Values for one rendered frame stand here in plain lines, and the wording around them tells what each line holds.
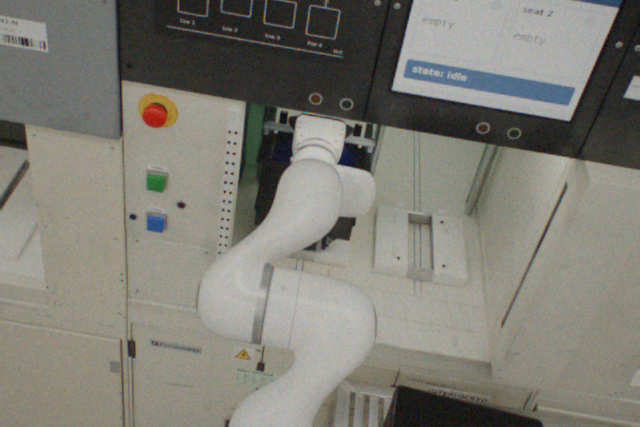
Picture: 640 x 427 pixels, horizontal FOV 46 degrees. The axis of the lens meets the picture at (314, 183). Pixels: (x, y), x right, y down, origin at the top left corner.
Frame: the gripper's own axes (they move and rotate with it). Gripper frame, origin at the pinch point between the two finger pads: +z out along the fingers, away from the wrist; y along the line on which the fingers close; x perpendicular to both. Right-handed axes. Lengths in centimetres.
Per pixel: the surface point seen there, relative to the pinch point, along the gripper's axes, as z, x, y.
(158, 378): -29, -59, -26
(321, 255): -10.5, -31.0, 5.2
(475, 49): -30, 35, 20
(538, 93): -30, 30, 32
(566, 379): -30, -36, 59
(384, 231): 1.1, -31.0, 19.1
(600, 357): -30, -27, 63
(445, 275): -10.6, -30.4, 33.2
